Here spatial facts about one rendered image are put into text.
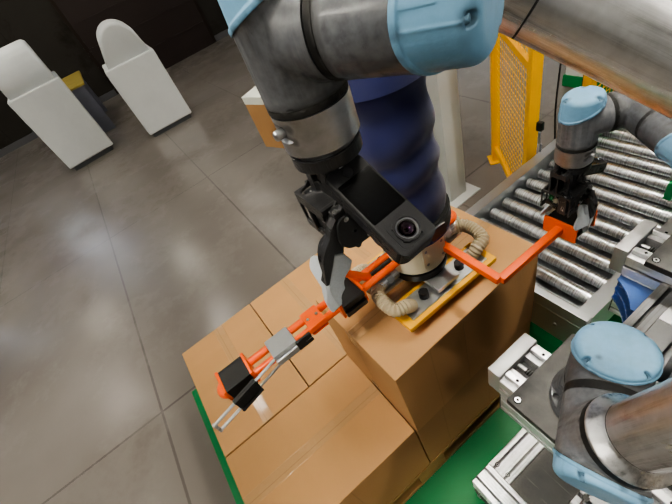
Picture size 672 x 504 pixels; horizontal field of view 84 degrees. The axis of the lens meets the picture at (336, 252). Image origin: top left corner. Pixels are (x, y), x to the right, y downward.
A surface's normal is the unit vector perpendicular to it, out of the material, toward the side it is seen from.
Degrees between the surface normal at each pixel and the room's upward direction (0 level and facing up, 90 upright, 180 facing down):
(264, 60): 90
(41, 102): 90
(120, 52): 90
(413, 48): 106
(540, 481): 0
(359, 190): 27
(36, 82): 79
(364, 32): 84
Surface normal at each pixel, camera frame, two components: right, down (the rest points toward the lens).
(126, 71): 0.50, 0.50
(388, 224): -0.04, -0.36
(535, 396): -0.30, -0.66
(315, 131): 0.07, 0.70
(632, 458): -0.80, 0.50
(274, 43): -0.50, 0.59
